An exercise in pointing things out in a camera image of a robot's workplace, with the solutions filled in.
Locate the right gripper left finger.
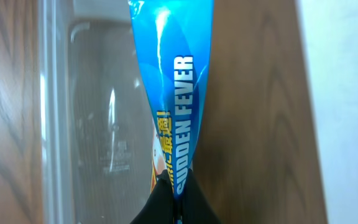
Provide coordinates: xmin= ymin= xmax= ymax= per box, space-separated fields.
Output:
xmin=131 ymin=170 xmax=174 ymax=224

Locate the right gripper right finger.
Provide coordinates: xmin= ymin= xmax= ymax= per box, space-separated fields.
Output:
xmin=181 ymin=169 xmax=221 ymax=224

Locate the clear plastic container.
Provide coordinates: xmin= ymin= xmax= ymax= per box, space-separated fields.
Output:
xmin=38 ymin=0 xmax=154 ymax=223

